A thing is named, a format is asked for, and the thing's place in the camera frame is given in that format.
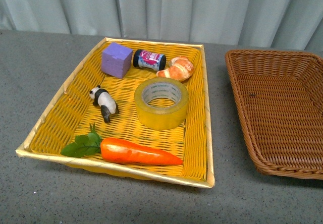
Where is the panda figurine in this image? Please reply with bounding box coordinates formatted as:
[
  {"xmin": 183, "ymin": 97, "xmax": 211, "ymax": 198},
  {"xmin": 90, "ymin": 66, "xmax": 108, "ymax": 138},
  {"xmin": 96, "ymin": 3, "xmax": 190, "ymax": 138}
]
[{"xmin": 89, "ymin": 85, "xmax": 119, "ymax": 123}]

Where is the brown wicker basket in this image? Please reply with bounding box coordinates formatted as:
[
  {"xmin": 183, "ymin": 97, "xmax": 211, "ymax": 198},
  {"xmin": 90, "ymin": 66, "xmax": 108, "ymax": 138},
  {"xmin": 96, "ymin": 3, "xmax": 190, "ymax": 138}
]
[{"xmin": 225, "ymin": 49, "xmax": 322, "ymax": 180}]

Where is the pale grey curtain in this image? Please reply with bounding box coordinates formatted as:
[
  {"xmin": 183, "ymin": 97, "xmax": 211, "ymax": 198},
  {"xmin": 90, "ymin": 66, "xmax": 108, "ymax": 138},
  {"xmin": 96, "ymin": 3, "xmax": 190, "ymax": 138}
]
[{"xmin": 1, "ymin": 0, "xmax": 322, "ymax": 51}]

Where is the toy croissant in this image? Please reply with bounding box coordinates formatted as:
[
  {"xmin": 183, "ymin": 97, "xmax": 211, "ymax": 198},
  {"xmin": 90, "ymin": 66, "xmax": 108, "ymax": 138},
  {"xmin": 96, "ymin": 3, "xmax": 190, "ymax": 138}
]
[{"xmin": 156, "ymin": 56, "xmax": 195, "ymax": 82}]

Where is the small black labelled jar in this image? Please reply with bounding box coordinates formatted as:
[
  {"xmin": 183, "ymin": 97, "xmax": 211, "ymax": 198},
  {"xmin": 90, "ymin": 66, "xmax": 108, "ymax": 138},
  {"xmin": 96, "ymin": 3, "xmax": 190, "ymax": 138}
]
[{"xmin": 133, "ymin": 49, "xmax": 166, "ymax": 72}]

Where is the toy carrot with leaves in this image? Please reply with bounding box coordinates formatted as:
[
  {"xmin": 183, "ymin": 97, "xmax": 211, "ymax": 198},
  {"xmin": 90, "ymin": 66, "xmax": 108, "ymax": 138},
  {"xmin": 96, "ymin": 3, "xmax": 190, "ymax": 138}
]
[{"xmin": 61, "ymin": 124, "xmax": 183, "ymax": 165}]

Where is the yellow woven basket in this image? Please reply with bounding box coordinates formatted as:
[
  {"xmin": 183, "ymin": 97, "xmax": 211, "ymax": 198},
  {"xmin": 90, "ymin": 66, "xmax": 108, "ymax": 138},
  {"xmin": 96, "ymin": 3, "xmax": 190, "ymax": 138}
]
[{"xmin": 16, "ymin": 38, "xmax": 215, "ymax": 188}]

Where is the yellow packing tape roll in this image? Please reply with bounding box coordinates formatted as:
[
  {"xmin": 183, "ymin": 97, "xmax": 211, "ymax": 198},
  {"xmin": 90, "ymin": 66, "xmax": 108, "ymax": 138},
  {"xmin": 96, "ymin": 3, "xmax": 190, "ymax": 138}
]
[{"xmin": 134, "ymin": 77, "xmax": 189, "ymax": 131}]

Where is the purple foam cube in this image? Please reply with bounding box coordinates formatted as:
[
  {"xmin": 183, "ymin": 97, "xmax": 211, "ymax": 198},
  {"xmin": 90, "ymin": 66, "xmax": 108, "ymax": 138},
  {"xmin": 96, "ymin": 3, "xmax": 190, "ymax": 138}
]
[{"xmin": 101, "ymin": 42, "xmax": 133, "ymax": 79}]

